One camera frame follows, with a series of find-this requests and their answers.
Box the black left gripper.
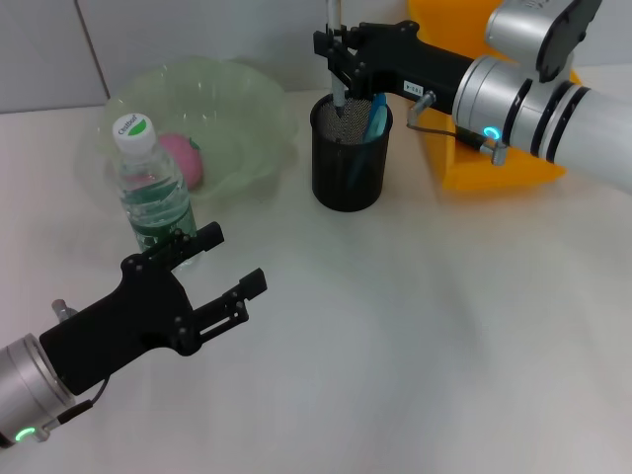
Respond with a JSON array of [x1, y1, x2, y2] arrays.
[[39, 221, 268, 396]]

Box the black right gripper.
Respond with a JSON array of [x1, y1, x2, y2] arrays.
[[312, 20, 475, 118]]

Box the silver ballpoint pen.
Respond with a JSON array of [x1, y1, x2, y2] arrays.
[[325, 0, 350, 119]]

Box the blue scissors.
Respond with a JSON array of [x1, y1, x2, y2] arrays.
[[345, 92, 392, 194]]

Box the clear plastic water bottle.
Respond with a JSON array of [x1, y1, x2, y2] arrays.
[[112, 113, 204, 271]]

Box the pink toy peach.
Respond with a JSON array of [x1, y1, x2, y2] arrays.
[[157, 131, 204, 192]]

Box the translucent green fruit plate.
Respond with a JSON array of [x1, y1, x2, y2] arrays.
[[76, 57, 301, 203]]

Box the black mesh pen holder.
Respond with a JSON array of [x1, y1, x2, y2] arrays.
[[309, 91, 395, 213]]

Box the yellow plastic bin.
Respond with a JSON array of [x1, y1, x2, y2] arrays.
[[406, 0, 584, 193]]

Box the right arm cable with plug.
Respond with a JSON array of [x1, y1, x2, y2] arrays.
[[405, 90, 508, 167]]

